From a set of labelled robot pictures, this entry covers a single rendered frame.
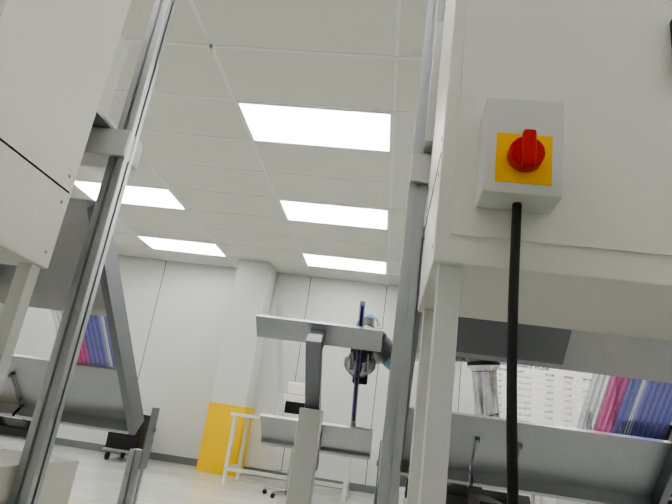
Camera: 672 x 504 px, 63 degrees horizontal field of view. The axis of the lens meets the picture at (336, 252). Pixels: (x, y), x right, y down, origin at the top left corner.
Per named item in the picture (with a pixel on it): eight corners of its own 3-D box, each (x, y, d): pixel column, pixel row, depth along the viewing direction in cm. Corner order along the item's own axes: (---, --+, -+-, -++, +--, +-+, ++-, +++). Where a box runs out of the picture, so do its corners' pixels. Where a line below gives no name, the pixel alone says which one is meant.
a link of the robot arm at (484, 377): (492, 484, 195) (481, 331, 209) (521, 490, 182) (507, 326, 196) (464, 486, 191) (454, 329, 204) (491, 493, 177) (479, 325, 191)
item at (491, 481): (400, 475, 150) (401, 455, 156) (654, 513, 142) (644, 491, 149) (400, 472, 149) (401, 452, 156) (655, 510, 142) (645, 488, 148)
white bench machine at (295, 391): (277, 418, 699) (283, 382, 713) (311, 423, 698) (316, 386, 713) (274, 418, 664) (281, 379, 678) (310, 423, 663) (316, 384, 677)
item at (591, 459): (401, 464, 152) (401, 456, 154) (652, 502, 144) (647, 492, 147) (408, 411, 143) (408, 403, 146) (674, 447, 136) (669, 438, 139)
